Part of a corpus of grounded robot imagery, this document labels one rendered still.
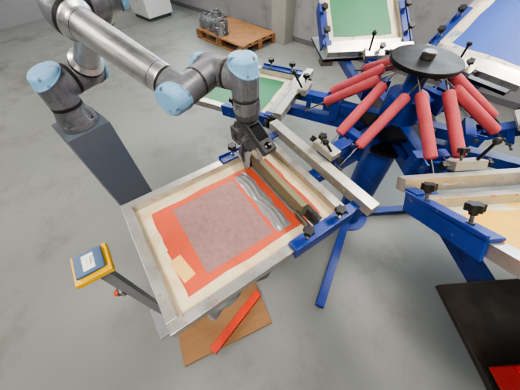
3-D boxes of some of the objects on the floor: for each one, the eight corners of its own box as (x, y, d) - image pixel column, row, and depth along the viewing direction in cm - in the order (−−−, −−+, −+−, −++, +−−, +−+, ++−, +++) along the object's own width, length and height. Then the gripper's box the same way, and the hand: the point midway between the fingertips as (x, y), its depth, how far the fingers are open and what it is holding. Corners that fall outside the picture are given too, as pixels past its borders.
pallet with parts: (194, 38, 463) (189, 15, 434) (228, 25, 504) (226, 2, 475) (245, 57, 408) (244, 32, 379) (278, 40, 449) (279, 16, 420)
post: (160, 340, 157) (61, 306, 81) (149, 309, 169) (53, 255, 92) (191, 319, 164) (127, 270, 88) (179, 292, 176) (112, 227, 99)
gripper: (252, 97, 74) (255, 149, 91) (220, 111, 70) (229, 162, 86) (270, 109, 69) (269, 162, 86) (237, 125, 65) (243, 176, 82)
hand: (254, 164), depth 84 cm, fingers open, 4 cm apart
